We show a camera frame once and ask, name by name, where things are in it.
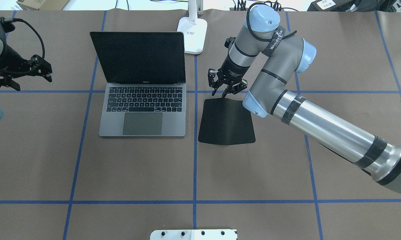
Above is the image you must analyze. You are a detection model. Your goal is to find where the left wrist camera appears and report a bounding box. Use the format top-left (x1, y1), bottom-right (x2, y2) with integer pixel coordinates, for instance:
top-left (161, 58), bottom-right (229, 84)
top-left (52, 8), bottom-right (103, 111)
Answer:
top-left (0, 17), bottom-right (15, 34)

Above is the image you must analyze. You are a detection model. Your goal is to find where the grey laptop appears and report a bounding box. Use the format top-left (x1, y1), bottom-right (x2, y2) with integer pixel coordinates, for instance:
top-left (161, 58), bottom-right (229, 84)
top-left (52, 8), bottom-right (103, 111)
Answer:
top-left (90, 31), bottom-right (187, 137)

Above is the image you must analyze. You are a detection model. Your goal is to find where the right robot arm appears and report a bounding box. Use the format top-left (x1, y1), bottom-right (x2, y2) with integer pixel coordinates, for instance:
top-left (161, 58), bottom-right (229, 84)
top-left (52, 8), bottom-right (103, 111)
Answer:
top-left (208, 2), bottom-right (401, 194)

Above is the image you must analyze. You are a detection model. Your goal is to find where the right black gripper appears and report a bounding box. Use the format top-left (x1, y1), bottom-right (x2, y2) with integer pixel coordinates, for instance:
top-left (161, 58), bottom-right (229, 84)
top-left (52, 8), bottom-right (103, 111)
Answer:
top-left (208, 60), bottom-right (247, 98)

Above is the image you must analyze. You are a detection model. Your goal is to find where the power strip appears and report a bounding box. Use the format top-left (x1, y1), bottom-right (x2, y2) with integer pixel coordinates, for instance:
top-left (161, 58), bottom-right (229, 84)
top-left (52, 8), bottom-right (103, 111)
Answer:
top-left (229, 0), bottom-right (282, 11)

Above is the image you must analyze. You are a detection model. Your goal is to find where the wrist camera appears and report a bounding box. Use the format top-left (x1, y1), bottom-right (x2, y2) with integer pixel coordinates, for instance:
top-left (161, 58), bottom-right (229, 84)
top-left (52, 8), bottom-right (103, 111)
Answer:
top-left (0, 17), bottom-right (15, 34)
top-left (224, 37), bottom-right (236, 51)

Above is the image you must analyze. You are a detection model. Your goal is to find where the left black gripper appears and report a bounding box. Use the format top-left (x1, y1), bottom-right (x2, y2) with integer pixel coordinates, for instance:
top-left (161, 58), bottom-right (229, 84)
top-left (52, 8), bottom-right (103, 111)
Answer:
top-left (0, 47), bottom-right (52, 91)

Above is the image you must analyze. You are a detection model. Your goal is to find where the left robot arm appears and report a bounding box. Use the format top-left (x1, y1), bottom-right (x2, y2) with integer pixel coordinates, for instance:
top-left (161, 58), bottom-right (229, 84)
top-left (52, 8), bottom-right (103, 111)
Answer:
top-left (0, 17), bottom-right (52, 91)

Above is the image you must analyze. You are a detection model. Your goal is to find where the cardboard box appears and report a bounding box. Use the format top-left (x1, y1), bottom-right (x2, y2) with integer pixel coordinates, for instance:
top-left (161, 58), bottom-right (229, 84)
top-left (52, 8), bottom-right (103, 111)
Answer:
top-left (16, 0), bottom-right (69, 11)

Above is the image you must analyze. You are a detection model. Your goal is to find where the black mouse pad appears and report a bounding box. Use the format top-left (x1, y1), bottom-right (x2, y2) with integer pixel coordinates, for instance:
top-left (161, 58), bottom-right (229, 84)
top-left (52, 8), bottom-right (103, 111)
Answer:
top-left (198, 98), bottom-right (256, 145)

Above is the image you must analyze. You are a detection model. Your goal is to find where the black device box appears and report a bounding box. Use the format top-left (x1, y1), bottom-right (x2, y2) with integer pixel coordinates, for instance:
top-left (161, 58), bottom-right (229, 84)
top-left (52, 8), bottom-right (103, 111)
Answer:
top-left (307, 0), bottom-right (356, 12)

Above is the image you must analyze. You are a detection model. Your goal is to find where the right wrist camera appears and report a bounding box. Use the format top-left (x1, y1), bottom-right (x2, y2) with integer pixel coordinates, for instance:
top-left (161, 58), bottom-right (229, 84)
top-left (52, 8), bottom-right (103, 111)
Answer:
top-left (224, 37), bottom-right (236, 51)

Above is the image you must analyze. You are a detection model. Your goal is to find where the white camera mast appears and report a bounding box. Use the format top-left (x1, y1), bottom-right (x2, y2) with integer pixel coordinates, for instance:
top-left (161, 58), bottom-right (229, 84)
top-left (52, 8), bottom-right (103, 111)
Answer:
top-left (150, 229), bottom-right (238, 240)

